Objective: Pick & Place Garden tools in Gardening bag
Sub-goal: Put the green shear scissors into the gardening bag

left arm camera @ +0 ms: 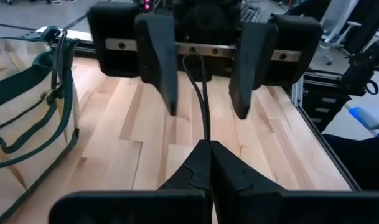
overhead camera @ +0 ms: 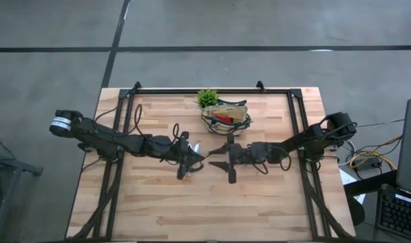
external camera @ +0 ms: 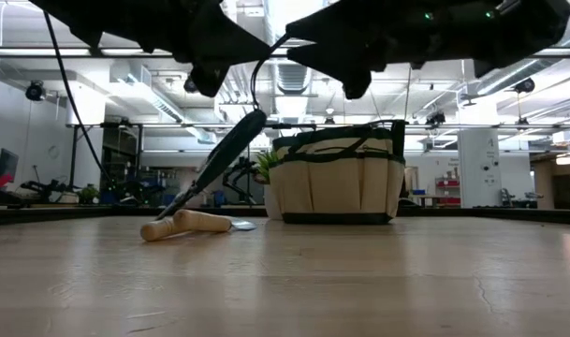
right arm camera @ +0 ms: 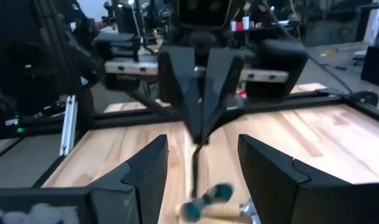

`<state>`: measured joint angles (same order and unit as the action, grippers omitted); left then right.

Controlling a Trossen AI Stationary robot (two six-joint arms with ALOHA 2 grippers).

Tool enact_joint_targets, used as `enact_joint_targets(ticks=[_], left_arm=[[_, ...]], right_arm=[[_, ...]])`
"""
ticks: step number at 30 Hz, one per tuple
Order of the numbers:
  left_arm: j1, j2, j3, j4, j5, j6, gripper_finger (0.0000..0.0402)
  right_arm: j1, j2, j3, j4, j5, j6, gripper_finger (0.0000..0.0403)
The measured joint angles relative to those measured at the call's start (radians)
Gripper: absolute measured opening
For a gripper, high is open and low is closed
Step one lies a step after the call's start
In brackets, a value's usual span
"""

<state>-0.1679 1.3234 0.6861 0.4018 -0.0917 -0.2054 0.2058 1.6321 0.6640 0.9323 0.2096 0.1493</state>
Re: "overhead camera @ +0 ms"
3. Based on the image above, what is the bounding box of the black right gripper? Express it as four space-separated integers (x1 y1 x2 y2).
208 134 261 184

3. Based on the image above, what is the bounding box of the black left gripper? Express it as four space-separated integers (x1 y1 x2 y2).
172 131 207 180

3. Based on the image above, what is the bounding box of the red garden glove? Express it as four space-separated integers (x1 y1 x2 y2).
214 114 234 125

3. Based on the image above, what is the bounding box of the beige gardening bag green trim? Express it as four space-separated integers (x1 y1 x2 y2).
200 97 253 137

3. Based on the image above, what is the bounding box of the small green artificial plant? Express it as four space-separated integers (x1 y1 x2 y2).
194 88 221 110

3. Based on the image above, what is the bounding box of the white paper sheet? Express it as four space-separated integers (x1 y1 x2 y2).
340 167 366 205

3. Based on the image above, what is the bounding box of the black round stool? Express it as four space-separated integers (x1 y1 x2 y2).
346 195 366 227

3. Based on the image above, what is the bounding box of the grey power adapter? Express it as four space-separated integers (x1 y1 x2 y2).
355 156 383 170

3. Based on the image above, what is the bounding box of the black keyboard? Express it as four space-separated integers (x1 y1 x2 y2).
373 184 411 242

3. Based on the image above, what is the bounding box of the grey metal stand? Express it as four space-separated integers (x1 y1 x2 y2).
0 134 45 243

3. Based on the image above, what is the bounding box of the black aluminium table frame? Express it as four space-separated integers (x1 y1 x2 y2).
68 80 354 242

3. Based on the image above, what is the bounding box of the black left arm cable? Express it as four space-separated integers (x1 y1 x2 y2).
92 84 153 123

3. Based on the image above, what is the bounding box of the yellow cable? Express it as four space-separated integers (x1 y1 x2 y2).
349 134 404 171

